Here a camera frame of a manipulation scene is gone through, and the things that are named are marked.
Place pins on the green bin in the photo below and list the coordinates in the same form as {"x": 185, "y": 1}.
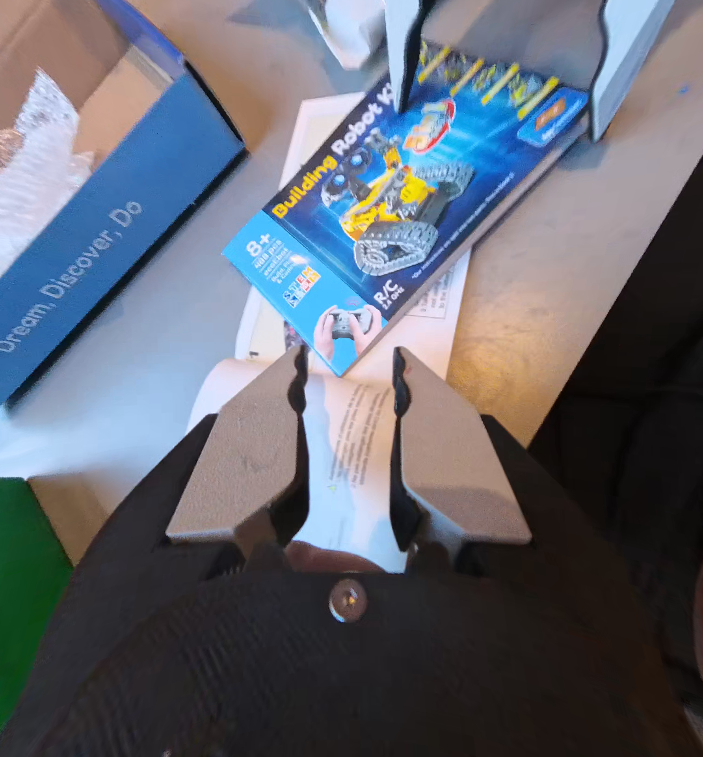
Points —
{"x": 8, "y": 591}

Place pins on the blue robot picture booklet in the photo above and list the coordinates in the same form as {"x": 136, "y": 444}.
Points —
{"x": 416, "y": 195}

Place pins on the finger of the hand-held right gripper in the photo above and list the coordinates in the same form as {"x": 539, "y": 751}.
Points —
{"x": 629, "y": 53}
{"x": 400, "y": 35}

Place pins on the clear bubble wrap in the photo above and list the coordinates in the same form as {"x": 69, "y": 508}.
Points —
{"x": 26, "y": 177}

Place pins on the white instruction booklet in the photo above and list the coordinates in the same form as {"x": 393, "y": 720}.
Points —
{"x": 351, "y": 449}

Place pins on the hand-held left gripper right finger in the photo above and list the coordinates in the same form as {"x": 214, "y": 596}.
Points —
{"x": 458, "y": 473}

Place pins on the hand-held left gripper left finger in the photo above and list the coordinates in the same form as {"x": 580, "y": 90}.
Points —
{"x": 245, "y": 473}

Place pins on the blue cardboard kit box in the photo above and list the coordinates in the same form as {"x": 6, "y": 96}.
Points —
{"x": 121, "y": 225}

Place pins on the white charging instruction sheet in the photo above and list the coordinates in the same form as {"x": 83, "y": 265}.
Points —
{"x": 322, "y": 136}

